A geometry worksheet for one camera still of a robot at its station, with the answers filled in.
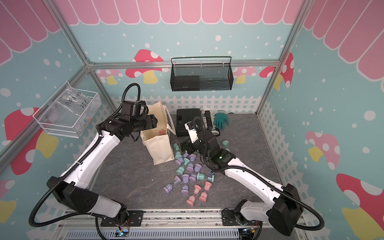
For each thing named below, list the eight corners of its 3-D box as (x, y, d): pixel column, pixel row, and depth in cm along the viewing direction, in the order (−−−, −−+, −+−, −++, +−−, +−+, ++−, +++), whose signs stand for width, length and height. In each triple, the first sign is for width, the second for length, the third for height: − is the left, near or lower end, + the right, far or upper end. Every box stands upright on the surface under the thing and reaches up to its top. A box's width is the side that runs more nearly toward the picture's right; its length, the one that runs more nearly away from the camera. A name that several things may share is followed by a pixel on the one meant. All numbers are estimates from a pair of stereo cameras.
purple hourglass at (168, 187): (163, 189, 85) (162, 187, 83) (177, 176, 90) (176, 174, 87) (167, 194, 84) (166, 192, 81) (181, 181, 88) (180, 179, 86)
